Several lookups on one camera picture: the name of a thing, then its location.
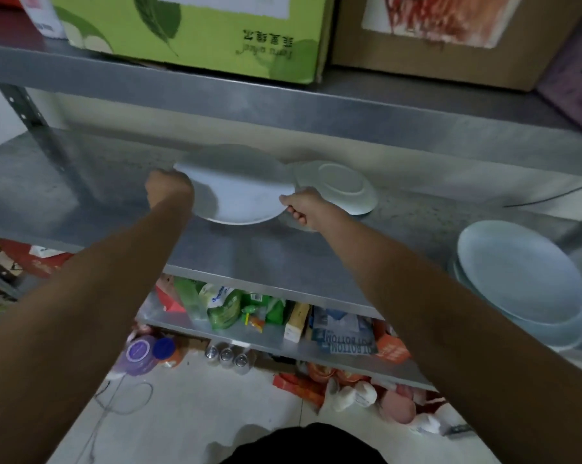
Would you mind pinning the person's right hand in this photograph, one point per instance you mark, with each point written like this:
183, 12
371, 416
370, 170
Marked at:
312, 207

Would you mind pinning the person's left hand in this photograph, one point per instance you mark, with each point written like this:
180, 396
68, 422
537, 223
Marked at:
167, 188

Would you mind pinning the person's right thumb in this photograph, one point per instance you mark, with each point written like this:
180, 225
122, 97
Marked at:
291, 198

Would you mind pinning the white round plate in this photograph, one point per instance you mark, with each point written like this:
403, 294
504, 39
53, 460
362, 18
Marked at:
569, 333
520, 270
237, 186

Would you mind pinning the person's right forearm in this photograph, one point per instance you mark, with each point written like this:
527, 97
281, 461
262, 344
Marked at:
455, 343

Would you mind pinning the person's left forearm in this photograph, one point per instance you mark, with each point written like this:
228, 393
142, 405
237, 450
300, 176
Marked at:
78, 323

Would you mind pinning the grey metal shelf rack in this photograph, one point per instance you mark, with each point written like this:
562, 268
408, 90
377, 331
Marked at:
271, 115

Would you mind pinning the yellow box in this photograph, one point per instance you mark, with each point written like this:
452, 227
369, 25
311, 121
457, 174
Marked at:
296, 321

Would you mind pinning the green and white packet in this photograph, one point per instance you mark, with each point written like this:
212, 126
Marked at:
223, 306

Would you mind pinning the clear green packet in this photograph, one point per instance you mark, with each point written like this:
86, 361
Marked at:
190, 297

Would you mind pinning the blue and white packet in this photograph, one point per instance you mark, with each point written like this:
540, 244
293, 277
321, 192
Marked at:
344, 333

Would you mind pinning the red packet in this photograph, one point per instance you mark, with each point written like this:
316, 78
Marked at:
167, 297

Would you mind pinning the silver can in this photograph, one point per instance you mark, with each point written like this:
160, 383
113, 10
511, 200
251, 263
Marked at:
226, 356
242, 362
212, 352

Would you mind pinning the green cardboard box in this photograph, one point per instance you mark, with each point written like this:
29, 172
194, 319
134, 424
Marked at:
208, 38

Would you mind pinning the orange packet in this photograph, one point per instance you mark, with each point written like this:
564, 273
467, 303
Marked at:
390, 347

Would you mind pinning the red flat box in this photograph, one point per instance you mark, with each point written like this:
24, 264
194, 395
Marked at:
298, 389

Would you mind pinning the blue capped bottle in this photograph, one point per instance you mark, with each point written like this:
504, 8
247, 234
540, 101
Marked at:
167, 351

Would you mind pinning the white plush toy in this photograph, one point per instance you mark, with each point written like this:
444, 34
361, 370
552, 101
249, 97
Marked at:
351, 396

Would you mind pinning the purple bottle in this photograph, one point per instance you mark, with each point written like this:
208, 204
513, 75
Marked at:
137, 355

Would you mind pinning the brown cardboard box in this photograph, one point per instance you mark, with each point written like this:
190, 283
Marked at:
465, 57

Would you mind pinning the pink plush toy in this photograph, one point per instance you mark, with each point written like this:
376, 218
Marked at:
398, 406

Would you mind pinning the person's black shorts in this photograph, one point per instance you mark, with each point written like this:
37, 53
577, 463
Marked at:
305, 447

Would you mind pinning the red packaging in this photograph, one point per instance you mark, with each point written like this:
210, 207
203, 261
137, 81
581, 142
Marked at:
29, 260

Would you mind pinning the purple box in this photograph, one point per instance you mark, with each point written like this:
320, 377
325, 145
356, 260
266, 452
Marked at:
574, 82

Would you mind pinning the small white box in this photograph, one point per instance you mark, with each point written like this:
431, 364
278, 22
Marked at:
42, 16

